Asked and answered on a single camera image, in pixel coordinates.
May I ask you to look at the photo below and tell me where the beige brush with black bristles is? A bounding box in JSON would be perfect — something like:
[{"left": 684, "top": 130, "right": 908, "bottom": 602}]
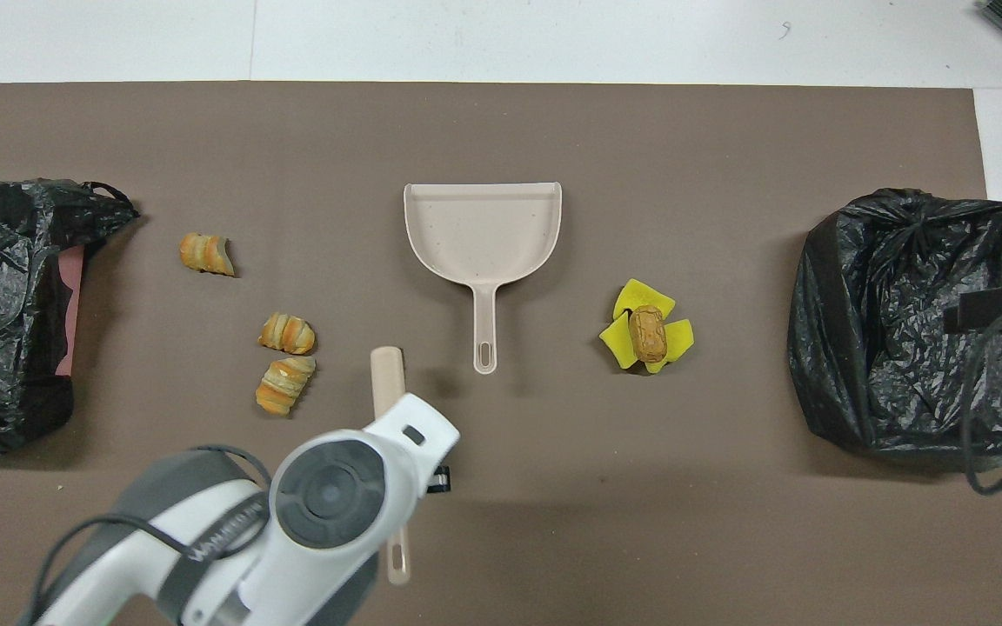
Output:
[{"left": 369, "top": 346, "right": 413, "bottom": 586}]

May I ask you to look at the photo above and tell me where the toy croissant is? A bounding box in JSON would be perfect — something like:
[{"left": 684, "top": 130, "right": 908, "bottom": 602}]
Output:
[
  {"left": 178, "top": 231, "right": 237, "bottom": 277},
  {"left": 255, "top": 356, "right": 318, "bottom": 417},
  {"left": 258, "top": 311, "right": 317, "bottom": 356}
]

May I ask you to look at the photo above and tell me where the beige plastic dustpan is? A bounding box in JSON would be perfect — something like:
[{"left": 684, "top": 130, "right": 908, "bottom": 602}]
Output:
[{"left": 403, "top": 181, "right": 564, "bottom": 376}]

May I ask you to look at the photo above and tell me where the brown toy bread loaf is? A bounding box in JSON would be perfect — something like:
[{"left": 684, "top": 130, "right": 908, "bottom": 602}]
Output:
[{"left": 627, "top": 304, "right": 670, "bottom": 364}]

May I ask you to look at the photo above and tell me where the bin lined with black bag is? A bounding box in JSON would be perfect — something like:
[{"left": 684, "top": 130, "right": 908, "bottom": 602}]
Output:
[{"left": 786, "top": 187, "right": 1002, "bottom": 462}]

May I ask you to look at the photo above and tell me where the pink plastic bin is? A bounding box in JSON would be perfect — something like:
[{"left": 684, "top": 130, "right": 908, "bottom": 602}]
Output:
[{"left": 56, "top": 243, "right": 86, "bottom": 376}]

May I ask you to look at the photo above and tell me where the brown table mat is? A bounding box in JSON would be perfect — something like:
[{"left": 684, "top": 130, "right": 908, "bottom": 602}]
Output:
[{"left": 0, "top": 81, "right": 1002, "bottom": 626}]

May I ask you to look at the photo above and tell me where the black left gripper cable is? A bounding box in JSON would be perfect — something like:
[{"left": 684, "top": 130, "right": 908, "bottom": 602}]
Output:
[{"left": 18, "top": 443, "right": 274, "bottom": 626}]

